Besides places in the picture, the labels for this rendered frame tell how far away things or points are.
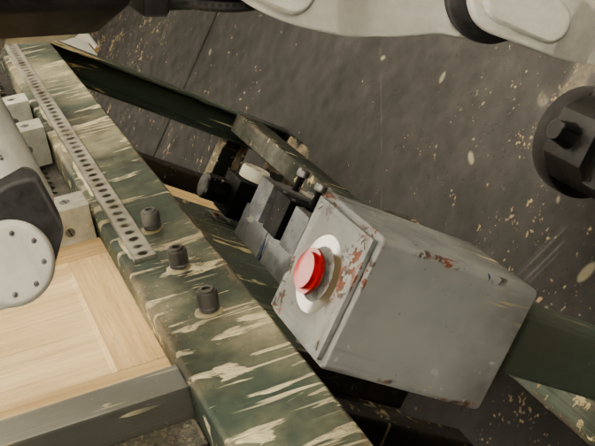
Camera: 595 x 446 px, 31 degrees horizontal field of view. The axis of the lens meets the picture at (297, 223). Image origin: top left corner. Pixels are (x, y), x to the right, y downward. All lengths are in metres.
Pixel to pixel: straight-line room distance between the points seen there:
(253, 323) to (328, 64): 1.98
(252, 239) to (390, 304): 0.62
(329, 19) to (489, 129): 1.13
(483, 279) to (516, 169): 1.36
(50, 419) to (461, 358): 0.44
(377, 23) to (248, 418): 0.54
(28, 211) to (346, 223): 0.29
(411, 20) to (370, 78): 1.51
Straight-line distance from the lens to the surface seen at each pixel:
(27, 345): 1.33
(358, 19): 1.31
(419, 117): 2.60
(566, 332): 1.01
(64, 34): 1.20
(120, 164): 1.73
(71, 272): 1.47
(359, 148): 2.78
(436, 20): 1.38
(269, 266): 1.39
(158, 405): 1.13
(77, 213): 1.54
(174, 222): 1.48
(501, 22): 1.37
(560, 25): 1.42
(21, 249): 0.97
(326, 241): 0.89
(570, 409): 1.71
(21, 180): 0.98
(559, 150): 1.84
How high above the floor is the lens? 1.37
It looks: 28 degrees down
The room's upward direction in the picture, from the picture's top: 71 degrees counter-clockwise
